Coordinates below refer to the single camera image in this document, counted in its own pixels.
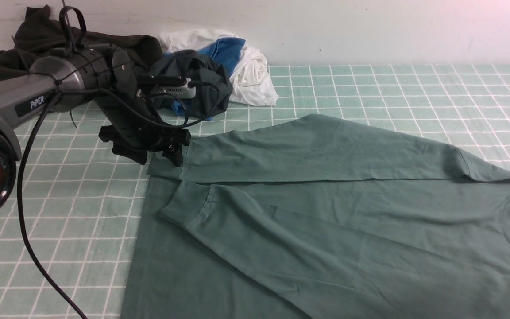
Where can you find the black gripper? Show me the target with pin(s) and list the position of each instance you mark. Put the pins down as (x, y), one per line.
(135, 128)

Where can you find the green long-sleeved shirt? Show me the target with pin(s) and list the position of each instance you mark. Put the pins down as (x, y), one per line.
(268, 269)

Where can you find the dark green crumpled garment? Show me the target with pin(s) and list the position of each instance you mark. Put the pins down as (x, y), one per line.
(211, 99)

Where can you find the green checkered tablecloth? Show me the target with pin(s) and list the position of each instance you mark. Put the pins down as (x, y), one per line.
(82, 204)

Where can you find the white crumpled garment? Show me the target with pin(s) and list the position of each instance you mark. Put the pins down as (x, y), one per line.
(252, 84)

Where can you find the blue crumpled garment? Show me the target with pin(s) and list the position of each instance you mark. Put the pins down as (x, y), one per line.
(225, 51)

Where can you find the dark brown crumpled garment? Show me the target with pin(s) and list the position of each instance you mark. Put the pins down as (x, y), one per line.
(38, 34)

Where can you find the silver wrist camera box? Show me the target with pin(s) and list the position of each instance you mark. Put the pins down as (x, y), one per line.
(160, 85)

